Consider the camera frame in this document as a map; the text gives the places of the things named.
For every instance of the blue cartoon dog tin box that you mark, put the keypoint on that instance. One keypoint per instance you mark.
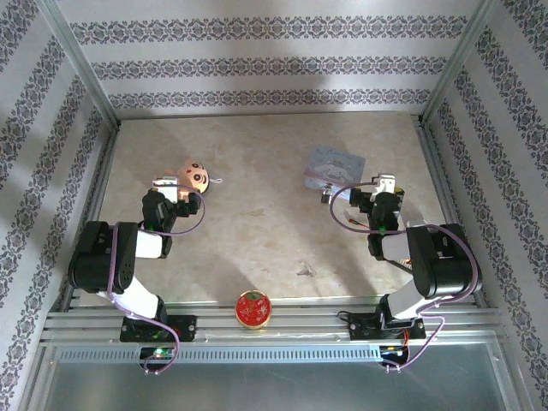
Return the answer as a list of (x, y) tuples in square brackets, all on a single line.
[(334, 164)]

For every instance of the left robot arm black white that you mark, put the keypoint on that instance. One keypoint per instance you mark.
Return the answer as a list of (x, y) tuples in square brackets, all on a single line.
[(98, 257)]

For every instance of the round red gold tin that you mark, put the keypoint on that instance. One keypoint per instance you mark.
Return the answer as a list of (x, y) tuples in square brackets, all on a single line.
[(252, 309)]

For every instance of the circuit board with green light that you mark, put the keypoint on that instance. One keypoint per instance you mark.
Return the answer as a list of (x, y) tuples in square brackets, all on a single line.
[(158, 353)]

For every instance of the circuit board with yellow light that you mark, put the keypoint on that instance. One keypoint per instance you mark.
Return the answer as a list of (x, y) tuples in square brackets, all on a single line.
[(394, 352)]

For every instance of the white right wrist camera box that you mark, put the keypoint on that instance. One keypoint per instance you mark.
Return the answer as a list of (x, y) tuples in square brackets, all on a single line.
[(384, 183)]

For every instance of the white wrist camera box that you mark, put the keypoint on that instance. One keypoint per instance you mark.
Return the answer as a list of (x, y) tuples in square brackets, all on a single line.
[(166, 189), (384, 183)]

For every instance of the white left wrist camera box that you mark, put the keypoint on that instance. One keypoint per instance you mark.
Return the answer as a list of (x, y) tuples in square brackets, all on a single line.
[(166, 189)]

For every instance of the aluminium side frame rail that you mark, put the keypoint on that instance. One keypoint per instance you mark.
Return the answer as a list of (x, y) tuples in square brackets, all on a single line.
[(432, 171), (100, 180)]

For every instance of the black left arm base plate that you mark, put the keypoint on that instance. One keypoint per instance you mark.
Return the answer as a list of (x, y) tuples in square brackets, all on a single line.
[(186, 329)]

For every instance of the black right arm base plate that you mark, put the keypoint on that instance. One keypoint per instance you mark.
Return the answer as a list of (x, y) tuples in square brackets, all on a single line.
[(364, 330)]

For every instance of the aluminium front frame rail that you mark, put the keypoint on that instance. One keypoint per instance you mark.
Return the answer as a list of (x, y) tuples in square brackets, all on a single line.
[(299, 321)]

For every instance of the aluminium corner post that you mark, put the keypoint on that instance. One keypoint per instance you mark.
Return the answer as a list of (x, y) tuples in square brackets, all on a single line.
[(462, 55), (81, 64)]

